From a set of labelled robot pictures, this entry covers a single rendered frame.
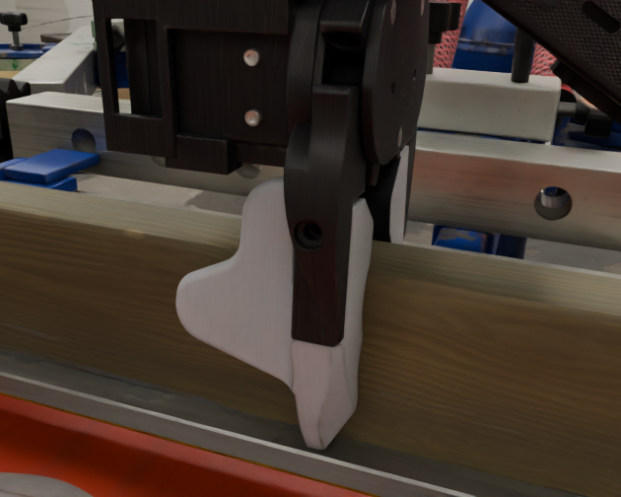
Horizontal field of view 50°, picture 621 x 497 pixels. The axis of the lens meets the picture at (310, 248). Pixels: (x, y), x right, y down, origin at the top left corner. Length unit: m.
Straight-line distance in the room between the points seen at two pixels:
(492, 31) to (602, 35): 0.80
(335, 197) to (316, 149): 0.01
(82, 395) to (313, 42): 0.16
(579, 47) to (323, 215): 0.07
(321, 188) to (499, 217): 0.28
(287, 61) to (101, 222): 0.10
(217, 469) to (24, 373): 0.09
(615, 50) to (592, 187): 0.27
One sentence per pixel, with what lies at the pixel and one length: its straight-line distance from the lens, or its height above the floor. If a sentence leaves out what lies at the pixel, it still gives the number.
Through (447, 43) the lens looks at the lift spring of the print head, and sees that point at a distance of 0.69.
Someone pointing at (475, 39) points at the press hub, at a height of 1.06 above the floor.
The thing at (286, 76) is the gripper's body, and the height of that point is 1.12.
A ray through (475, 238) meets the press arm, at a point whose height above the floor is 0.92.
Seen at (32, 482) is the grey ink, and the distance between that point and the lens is 0.30.
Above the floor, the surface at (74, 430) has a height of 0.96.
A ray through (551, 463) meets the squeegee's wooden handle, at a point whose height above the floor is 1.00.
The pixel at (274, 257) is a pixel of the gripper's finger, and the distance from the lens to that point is 0.20.
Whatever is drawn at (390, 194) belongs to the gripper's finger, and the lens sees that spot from 0.23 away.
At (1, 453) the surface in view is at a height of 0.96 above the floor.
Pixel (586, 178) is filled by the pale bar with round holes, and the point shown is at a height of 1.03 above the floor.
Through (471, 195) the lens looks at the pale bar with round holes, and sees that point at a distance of 0.44.
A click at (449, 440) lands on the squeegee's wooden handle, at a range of 0.23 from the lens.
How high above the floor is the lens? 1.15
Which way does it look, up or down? 23 degrees down
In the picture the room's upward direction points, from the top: 2 degrees clockwise
